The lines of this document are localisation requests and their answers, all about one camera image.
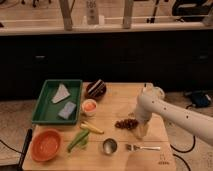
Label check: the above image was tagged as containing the black pole left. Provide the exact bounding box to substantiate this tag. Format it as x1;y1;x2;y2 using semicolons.
17;128;33;171

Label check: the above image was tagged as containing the small metal cup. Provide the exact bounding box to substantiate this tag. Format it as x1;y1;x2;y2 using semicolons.
103;138;117;155

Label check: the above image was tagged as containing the white triangular cloth piece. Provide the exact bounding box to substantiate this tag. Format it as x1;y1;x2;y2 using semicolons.
52;83;70;104

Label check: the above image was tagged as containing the wooden post left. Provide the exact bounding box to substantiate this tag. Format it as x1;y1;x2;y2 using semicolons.
59;0;72;31

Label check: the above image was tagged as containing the small white cup orange inside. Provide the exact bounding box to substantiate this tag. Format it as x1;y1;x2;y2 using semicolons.
81;99;97;116

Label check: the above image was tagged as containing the dark red grape bunch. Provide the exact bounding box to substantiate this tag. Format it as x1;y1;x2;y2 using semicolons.
115;119;138;130

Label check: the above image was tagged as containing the green plastic tray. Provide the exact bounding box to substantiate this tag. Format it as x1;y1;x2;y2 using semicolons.
32;79;82;125

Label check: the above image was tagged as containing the silver fork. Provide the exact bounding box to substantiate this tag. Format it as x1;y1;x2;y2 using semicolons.
125;144;161;151

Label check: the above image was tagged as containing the black cable right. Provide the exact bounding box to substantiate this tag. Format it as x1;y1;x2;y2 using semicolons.
170;134;197;171

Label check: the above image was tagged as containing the wooden post right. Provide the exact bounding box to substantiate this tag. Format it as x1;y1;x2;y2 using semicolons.
122;0;134;29

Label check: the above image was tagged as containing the wooden post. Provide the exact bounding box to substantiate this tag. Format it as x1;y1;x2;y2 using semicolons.
59;0;72;31
122;0;134;29

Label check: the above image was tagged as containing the red orange bowl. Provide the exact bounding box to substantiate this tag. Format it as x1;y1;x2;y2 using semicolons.
30;129;62;162

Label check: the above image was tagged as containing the green vegetable stalk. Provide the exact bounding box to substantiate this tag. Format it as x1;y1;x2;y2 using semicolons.
67;129;90;153

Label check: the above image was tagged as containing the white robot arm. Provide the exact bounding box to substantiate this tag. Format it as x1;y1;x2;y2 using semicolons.
134;87;213;146

